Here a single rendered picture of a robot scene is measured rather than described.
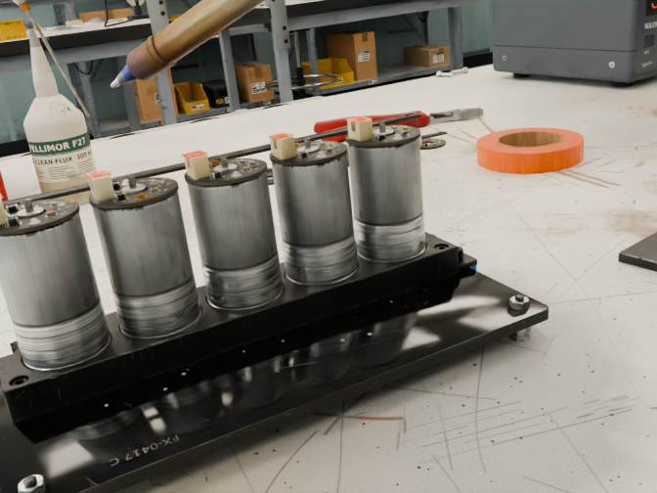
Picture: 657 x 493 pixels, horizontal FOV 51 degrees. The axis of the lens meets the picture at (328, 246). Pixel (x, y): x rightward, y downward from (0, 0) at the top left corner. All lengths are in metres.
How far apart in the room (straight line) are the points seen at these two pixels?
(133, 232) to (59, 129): 0.23
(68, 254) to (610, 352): 0.16
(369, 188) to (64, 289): 0.10
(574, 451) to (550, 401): 0.02
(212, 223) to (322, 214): 0.03
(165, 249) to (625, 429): 0.13
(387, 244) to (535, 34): 0.45
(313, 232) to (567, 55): 0.45
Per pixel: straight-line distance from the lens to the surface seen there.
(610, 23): 0.62
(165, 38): 0.18
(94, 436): 0.19
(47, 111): 0.43
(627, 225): 0.33
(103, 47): 2.53
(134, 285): 0.20
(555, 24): 0.65
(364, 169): 0.23
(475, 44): 5.91
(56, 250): 0.20
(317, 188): 0.21
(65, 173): 0.43
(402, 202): 0.23
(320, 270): 0.22
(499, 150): 0.40
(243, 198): 0.20
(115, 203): 0.20
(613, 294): 0.26
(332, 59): 4.97
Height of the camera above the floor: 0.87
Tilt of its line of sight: 22 degrees down
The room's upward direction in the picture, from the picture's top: 6 degrees counter-clockwise
